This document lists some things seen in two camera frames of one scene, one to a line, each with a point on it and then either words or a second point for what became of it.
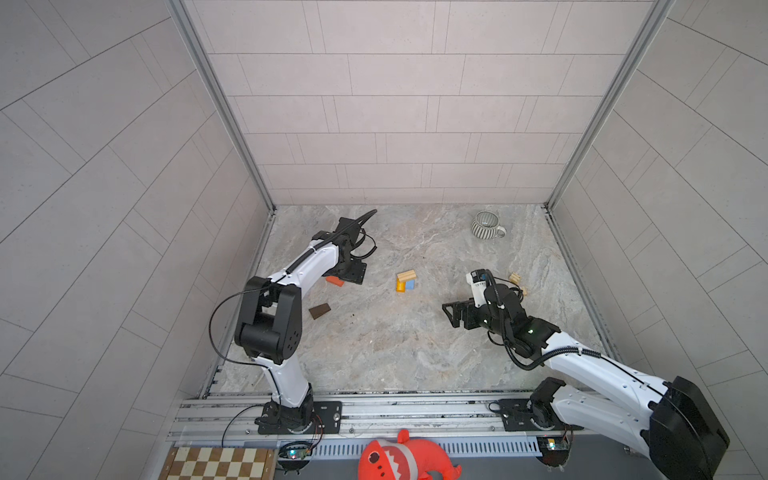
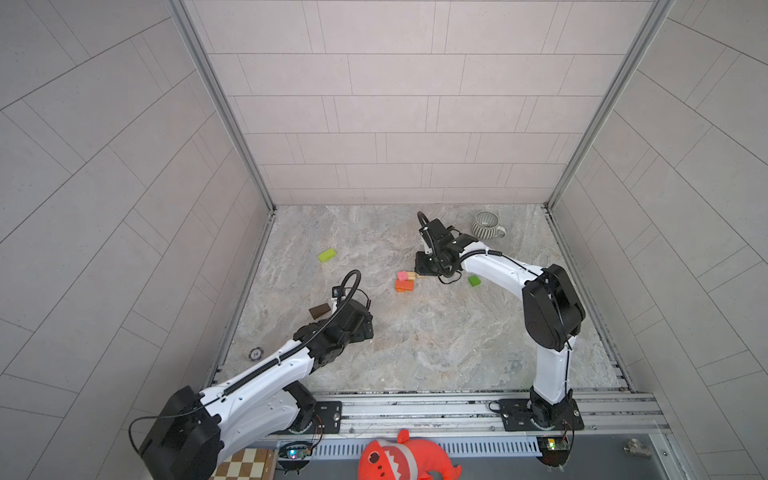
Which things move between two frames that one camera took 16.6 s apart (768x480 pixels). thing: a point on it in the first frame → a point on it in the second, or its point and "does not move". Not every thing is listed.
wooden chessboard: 220,463 does not move
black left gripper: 354,273 → 360,334
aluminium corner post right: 654,22 does not move
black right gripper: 467,307 → 420,268
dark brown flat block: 319,310 does not move
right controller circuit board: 552,450 does not move
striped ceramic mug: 486,226 does not move
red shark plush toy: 405,458 does not move
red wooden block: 335,280 → 403,286
